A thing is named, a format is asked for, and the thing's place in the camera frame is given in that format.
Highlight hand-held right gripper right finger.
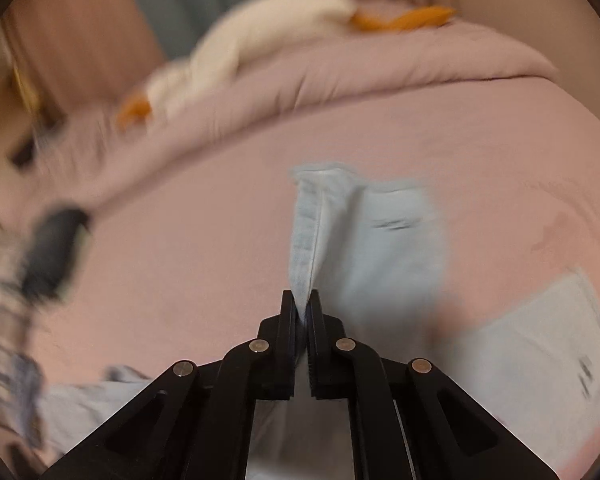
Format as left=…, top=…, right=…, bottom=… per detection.
left=306, top=289, right=559, bottom=480

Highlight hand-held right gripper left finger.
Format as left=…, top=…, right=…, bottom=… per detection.
left=42, top=289, right=302, bottom=480

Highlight light blue pants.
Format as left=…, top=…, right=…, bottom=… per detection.
left=30, top=161, right=451, bottom=480

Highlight pink bed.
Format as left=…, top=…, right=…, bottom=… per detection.
left=25, top=72, right=600, bottom=480

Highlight pale blue printed garment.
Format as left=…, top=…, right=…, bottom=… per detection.
left=442, top=269, right=600, bottom=468

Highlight pink quilt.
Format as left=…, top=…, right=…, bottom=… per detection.
left=10, top=2, right=556, bottom=221

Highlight white goose plush toy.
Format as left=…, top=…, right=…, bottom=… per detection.
left=115, top=0, right=457, bottom=131

